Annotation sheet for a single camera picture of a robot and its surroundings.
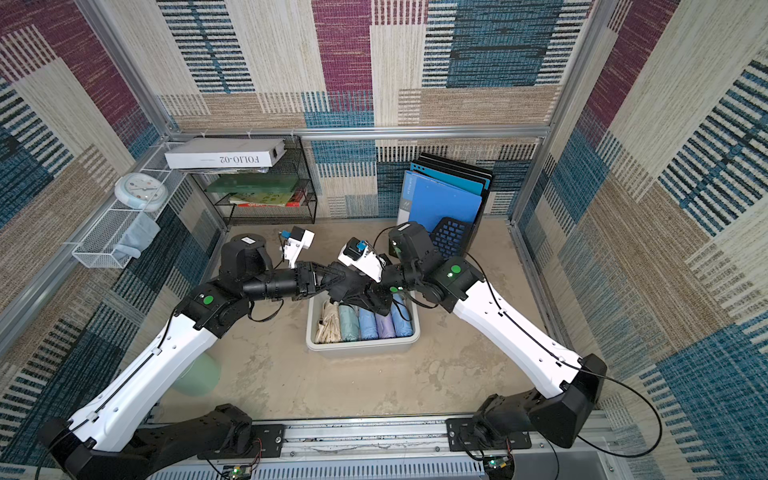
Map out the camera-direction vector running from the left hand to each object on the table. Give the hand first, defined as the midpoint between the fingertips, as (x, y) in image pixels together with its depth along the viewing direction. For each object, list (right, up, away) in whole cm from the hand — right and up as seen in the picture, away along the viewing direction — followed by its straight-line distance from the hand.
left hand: (340, 276), depth 63 cm
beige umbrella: (-6, -15, +18) cm, 25 cm away
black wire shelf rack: (-25, +24, +39) cm, 52 cm away
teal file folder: (+31, +26, +26) cm, 48 cm away
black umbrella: (+2, -1, -1) cm, 2 cm away
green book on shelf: (-33, +27, +33) cm, 54 cm away
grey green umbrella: (0, -14, +19) cm, 23 cm away
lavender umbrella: (+9, -15, +18) cm, 25 cm away
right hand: (+2, -2, +2) cm, 3 cm away
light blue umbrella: (+4, -15, +20) cm, 26 cm away
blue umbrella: (+13, -7, -4) cm, 15 cm away
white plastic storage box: (+6, -20, +15) cm, 25 cm away
